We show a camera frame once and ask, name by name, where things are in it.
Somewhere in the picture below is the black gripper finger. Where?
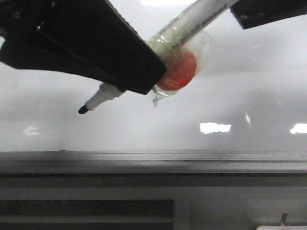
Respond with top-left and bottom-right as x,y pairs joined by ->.
230,0 -> 307,30
0,0 -> 166,94

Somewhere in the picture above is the white black-tipped whiteboard marker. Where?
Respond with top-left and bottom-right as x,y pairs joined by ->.
78,0 -> 239,115

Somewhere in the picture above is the red ball taped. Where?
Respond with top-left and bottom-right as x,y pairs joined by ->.
156,50 -> 197,91

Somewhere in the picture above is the white glossy whiteboard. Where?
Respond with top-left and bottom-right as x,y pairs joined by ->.
0,11 -> 307,151

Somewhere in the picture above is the white box corner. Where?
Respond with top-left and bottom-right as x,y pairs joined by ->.
256,225 -> 307,230

